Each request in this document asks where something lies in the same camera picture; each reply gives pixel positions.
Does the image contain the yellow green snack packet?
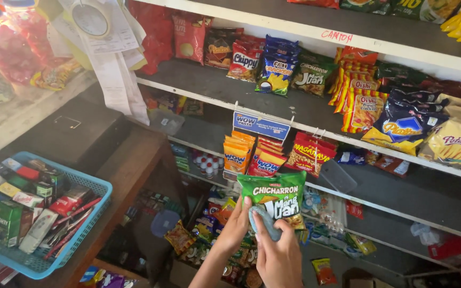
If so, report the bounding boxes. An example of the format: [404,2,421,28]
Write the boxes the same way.
[344,231,377,257]

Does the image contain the strip of yellow candy sachets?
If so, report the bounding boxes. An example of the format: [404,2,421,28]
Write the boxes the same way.
[30,59,82,91]

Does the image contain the stack of small green boxes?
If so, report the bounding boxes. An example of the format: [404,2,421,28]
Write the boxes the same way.
[172,143,191,173]

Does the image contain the row of orange striped cracker packets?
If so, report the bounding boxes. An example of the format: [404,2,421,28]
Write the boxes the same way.
[328,46,390,134]

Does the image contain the group of white red-capped bottles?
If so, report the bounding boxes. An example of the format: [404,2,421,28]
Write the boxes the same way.
[192,150,225,180]

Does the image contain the person's left hand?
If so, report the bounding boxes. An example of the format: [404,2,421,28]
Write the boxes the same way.
[214,196,254,257]

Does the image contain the row of green crackling packs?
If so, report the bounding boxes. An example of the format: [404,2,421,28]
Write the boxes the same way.
[290,50,339,98]

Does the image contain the red pen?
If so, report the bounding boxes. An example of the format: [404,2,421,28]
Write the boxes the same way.
[44,215,92,259]
[52,197,102,229]

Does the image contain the white shelf unit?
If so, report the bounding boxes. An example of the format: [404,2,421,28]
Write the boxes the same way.
[128,0,461,288]

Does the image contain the red potato chip packet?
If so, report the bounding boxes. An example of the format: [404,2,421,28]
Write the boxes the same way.
[172,14,214,65]

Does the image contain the bunch of orange pasta packets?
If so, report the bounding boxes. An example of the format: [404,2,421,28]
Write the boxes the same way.
[223,130,257,176]

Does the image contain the row of dark blue chip packets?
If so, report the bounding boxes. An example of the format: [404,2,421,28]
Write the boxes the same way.
[361,88,451,157]

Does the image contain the row of red corn chip packets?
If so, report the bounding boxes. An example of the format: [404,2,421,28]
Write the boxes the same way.
[226,35,266,83]

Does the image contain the bunch of red pasta packets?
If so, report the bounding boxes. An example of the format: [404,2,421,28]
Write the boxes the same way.
[247,135,288,178]

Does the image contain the row of blue fish cracker packets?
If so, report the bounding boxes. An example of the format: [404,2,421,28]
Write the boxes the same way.
[254,34,300,98]

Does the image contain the person's right hand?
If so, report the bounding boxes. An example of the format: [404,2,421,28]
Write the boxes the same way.
[251,211,304,288]

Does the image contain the brown chip packet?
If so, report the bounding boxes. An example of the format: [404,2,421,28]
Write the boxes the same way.
[203,27,244,70]

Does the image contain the brown wooden counter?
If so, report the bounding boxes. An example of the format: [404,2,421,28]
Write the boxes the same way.
[64,123,189,288]

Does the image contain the bunch of red nut packets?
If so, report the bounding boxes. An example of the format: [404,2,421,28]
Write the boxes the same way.
[284,131,338,178]

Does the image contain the crumpled white plastic bag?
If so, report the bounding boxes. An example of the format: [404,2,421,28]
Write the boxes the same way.
[409,222,442,246]

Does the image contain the clear plastic container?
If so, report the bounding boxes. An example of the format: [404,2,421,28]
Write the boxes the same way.
[148,107,185,136]

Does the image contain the hanging white paper receipts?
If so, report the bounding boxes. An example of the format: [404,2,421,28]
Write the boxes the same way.
[47,0,151,126]

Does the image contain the green pork crackling snack packet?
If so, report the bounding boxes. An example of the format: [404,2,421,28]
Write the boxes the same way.
[237,171,307,231]

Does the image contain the small blue biscuit packets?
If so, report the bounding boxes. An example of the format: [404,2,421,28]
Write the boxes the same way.
[337,147,367,166]

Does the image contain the red noodle packet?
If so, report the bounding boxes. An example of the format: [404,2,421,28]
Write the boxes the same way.
[287,0,340,10]

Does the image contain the mixed packets behind clear container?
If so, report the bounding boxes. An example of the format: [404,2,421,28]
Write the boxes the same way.
[142,90,205,117]

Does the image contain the heap of assorted cigarette packs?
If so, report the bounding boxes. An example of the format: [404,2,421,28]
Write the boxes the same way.
[0,157,95,254]

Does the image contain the brown cardboard box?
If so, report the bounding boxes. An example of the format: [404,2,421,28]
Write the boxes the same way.
[341,267,396,288]

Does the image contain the clear jar of red candies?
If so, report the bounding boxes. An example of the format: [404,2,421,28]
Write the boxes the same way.
[0,5,44,85]
[2,0,72,68]

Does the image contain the row of cream potato fries packets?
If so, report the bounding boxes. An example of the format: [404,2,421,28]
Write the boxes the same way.
[417,94,461,177]

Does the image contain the grey blue cleaning cloth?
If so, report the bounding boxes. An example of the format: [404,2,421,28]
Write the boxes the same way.
[248,206,283,242]

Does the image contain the large red plastic bag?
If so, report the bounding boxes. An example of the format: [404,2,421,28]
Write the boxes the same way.
[128,0,176,76]

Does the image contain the green cigarette carton box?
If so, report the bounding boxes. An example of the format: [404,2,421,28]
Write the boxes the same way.
[0,199,24,248]

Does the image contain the purple blue snack packets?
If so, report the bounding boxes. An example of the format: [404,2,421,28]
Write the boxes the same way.
[79,266,137,288]

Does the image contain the row of dark red packets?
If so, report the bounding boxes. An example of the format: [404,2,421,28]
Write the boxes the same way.
[418,78,461,105]

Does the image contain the blue hanging sign card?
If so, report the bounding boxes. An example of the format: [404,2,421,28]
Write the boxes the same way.
[232,110,291,141]

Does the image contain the small red sachet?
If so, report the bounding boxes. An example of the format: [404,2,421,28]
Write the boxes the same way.
[345,199,364,220]

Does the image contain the blue lidded plastic tub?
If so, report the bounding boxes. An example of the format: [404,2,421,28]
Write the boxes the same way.
[150,210,181,239]

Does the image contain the row of green noodle packets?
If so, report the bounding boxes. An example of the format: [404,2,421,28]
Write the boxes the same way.
[339,0,461,25]

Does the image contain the clear bags of small goods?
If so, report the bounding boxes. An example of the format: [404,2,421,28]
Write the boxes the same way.
[300,186,349,235]

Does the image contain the black metal cash box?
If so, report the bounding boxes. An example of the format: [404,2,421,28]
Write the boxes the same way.
[8,95,132,177]

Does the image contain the row of dark green packets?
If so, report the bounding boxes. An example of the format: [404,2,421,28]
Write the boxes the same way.
[374,61,436,93]

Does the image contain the brown red sachet packets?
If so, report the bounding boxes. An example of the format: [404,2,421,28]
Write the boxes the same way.
[366,151,411,178]

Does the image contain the blue plastic mesh basket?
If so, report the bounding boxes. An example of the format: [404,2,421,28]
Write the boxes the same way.
[0,151,113,280]

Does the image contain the red white carton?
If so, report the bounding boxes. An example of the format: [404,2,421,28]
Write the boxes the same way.
[427,235,461,265]

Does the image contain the orange snack packet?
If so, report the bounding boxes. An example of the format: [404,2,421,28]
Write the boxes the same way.
[311,258,337,286]

